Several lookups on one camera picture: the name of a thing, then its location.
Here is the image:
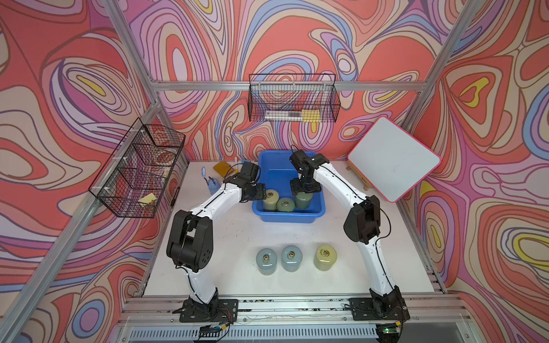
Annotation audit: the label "blue plastic basket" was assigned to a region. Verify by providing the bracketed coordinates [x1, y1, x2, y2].
[252, 150, 326, 224]

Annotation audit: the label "yellow-green tea canister back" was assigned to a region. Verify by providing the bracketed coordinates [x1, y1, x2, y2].
[313, 244, 337, 272]

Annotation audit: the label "yellow-green tea canister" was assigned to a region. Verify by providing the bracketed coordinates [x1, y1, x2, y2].
[313, 244, 337, 272]
[263, 190, 280, 212]

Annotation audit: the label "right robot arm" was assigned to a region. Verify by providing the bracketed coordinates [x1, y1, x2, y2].
[290, 150, 410, 322]

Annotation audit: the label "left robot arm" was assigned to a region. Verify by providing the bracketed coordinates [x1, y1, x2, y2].
[166, 161, 267, 310]

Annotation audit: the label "yellow-green tea canister front-left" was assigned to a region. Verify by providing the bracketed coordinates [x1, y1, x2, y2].
[263, 190, 280, 212]

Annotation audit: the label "green tea canister front-right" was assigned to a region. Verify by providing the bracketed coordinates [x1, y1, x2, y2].
[295, 192, 313, 210]

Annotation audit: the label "green tea canister front-middle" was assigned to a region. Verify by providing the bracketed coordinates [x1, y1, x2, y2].
[277, 197, 295, 213]

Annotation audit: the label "clear tube in basket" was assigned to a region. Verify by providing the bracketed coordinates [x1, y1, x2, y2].
[264, 110, 303, 121]

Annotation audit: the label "yellow sponge in basket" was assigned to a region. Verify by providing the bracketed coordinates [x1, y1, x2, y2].
[137, 192, 157, 207]

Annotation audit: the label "yellow square pad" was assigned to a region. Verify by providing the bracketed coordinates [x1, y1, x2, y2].
[213, 161, 235, 178]

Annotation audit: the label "blue bottle with brush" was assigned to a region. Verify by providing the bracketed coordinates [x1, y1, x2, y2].
[201, 167, 221, 195]

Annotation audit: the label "yellow sticky notes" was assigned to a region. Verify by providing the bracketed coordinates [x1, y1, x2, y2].
[301, 109, 323, 123]

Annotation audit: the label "wooden easel stand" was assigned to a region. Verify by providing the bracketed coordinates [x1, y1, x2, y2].
[346, 161, 373, 191]

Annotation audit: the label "green circuit board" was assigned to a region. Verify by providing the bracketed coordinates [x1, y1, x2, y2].
[198, 325, 227, 338]

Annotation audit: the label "black wire basket back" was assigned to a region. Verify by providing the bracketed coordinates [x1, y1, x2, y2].
[247, 71, 341, 123]

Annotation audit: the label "black wire basket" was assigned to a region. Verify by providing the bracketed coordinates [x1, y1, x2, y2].
[88, 119, 186, 219]
[247, 71, 341, 123]

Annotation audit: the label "white board pink frame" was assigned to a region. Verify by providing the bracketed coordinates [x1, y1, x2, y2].
[347, 117, 441, 203]

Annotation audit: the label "black wire basket left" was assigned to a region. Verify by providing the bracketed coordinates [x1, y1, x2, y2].
[88, 119, 186, 219]

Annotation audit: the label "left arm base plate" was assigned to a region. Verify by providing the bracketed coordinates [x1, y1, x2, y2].
[174, 298, 239, 324]

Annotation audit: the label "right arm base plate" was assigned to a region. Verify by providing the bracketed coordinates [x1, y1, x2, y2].
[344, 297, 410, 322]

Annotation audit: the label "aluminium rail base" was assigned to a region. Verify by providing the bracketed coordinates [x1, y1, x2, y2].
[109, 293, 484, 342]

